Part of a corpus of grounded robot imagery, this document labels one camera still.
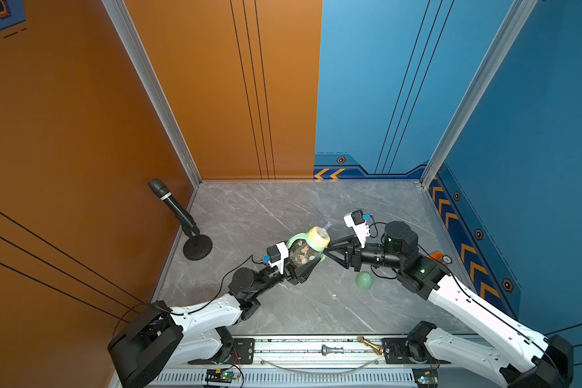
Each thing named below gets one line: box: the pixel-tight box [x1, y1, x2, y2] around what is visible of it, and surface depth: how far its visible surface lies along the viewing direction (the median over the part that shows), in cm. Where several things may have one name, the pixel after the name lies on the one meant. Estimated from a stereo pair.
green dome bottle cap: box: [355, 271, 374, 291], surface depth 87 cm
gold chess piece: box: [356, 335, 384, 356], surface depth 75 cm
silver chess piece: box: [320, 343, 345, 357], surface depth 74 cm
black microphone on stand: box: [147, 177, 213, 262], surface depth 83 cm
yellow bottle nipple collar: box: [307, 226, 331, 249], surface depth 62 cm
